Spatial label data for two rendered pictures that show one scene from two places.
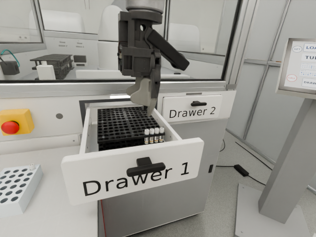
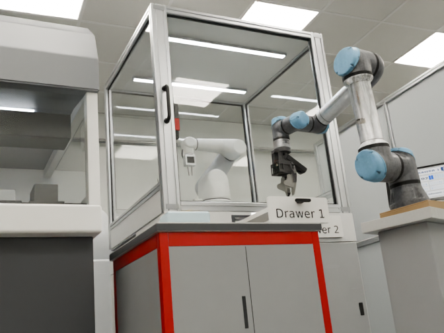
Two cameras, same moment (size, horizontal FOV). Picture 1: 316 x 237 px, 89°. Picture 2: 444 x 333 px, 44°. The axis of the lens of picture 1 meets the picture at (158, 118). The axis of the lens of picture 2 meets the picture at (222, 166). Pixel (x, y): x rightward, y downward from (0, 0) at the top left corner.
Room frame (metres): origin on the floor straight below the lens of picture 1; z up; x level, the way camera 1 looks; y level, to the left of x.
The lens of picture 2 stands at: (-1.92, 0.58, 0.40)
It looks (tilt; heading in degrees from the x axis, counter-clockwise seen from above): 17 degrees up; 353
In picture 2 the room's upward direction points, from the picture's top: 6 degrees counter-clockwise
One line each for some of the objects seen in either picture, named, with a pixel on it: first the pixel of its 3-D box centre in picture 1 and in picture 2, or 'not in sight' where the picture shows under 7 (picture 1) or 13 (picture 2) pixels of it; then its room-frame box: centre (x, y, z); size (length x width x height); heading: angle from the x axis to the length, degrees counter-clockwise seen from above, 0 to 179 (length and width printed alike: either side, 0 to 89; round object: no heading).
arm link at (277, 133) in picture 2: not in sight; (280, 129); (0.37, 0.04, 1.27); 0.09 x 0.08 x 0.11; 30
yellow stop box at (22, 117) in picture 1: (16, 122); not in sight; (0.44, 0.44, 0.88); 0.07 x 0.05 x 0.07; 110
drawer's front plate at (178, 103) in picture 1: (193, 107); (317, 226); (0.68, -0.16, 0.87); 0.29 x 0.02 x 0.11; 110
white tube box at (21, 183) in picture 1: (12, 188); not in sight; (0.28, 0.34, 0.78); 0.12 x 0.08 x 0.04; 17
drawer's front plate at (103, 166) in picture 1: (141, 168); (298, 210); (0.27, 0.03, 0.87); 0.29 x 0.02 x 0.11; 110
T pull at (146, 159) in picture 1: (145, 165); (301, 201); (0.25, 0.02, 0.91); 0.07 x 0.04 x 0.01; 110
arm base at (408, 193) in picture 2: not in sight; (407, 196); (0.03, -0.34, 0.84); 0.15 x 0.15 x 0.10
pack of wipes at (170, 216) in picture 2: not in sight; (184, 220); (-0.12, 0.52, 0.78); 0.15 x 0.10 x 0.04; 107
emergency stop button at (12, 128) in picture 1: (11, 127); not in sight; (0.41, 0.43, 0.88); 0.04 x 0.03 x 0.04; 110
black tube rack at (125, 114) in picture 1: (127, 128); not in sight; (0.46, 0.10, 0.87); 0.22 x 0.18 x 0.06; 20
